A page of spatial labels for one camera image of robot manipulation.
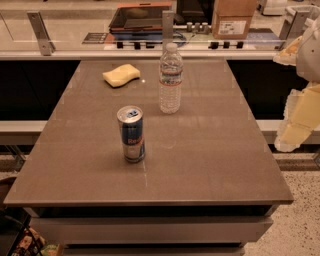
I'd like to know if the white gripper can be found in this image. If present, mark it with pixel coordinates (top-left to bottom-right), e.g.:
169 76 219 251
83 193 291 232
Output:
273 17 320 152

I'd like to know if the Red Bull can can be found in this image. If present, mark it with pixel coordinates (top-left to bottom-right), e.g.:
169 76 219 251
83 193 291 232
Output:
117 105 145 162

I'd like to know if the cardboard box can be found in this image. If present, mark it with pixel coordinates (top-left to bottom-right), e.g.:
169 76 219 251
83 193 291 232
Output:
212 0 257 39

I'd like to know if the clear plastic water bottle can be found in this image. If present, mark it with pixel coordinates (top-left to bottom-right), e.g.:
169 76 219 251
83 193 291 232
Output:
159 43 183 114

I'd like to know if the brown table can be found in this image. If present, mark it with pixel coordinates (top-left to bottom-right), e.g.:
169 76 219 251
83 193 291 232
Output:
5 59 293 256

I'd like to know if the yellow sponge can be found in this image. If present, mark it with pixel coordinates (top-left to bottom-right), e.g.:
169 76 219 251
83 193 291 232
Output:
102 64 141 88

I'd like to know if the black orange tray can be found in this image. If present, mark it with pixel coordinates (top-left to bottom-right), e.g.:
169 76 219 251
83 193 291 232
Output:
109 2 172 32

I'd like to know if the right metal bracket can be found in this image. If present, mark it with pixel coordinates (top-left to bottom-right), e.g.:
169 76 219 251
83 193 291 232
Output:
279 10 309 49

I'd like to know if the metal bracket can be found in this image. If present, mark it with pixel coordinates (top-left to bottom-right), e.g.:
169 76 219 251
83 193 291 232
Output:
27 11 55 56
162 10 174 50
279 10 309 49

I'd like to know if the middle metal bracket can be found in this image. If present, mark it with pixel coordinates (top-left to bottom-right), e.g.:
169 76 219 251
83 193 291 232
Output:
162 10 174 50

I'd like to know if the left metal bracket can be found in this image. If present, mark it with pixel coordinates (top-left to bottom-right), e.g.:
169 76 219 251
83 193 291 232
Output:
27 11 55 56

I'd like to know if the glass partition rail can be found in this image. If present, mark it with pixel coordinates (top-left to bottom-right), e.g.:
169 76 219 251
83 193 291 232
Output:
0 40 285 60

